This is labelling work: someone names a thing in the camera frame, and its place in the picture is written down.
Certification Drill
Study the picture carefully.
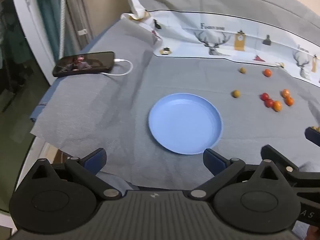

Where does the black white braided hose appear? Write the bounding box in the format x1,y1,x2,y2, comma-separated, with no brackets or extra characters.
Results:
57,0,68,58

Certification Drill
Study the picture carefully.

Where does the blue plate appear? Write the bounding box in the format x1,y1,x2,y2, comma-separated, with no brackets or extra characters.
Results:
148,93,223,155

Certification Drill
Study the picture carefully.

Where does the black smartphone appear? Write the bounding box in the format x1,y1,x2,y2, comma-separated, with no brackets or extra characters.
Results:
52,51,115,78

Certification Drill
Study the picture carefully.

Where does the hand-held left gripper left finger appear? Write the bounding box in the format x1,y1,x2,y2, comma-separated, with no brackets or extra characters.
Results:
30,148,122,201

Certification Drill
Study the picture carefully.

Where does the white charging cable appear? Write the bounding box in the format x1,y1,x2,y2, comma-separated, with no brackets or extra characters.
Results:
100,59,133,77

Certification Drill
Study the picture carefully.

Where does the teal curtain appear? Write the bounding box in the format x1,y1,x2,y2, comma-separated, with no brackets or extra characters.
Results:
32,0,63,58

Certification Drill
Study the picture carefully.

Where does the white door frame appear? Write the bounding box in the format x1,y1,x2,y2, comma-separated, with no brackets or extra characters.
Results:
9,0,58,85

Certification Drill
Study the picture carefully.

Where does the grey curtain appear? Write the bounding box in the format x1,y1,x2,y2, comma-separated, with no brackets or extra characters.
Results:
64,0,100,55

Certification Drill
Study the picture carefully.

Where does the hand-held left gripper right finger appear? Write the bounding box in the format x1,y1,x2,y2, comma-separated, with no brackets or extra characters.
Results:
189,148,292,200

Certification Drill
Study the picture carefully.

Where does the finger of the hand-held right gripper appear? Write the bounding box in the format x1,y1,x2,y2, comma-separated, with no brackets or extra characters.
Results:
305,127,320,147
261,144,320,197

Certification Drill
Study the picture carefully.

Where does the grey cloth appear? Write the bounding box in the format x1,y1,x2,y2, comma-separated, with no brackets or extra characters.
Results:
29,17,320,188

